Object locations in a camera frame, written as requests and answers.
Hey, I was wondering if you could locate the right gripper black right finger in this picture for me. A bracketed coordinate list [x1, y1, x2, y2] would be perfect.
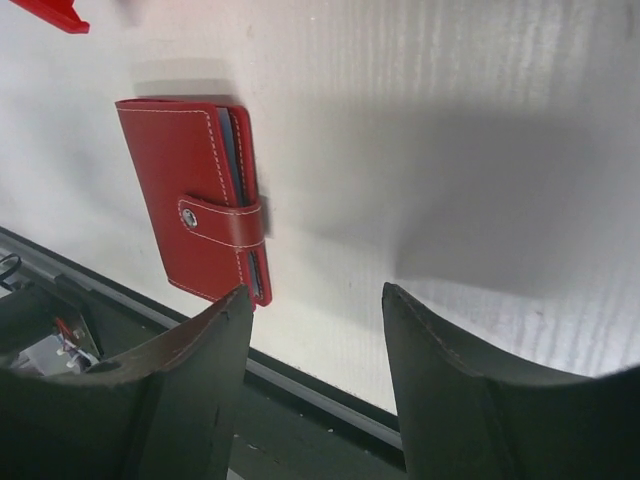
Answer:
[382, 283, 639, 479]

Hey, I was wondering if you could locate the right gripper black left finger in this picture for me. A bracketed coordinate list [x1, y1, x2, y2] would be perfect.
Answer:
[1, 286, 253, 479]

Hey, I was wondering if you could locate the red leather card holder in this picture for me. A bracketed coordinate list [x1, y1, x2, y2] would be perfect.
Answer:
[115, 99, 272, 306]

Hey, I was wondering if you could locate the red plastic bin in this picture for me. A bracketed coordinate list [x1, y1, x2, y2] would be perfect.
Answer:
[11, 0, 90, 34]

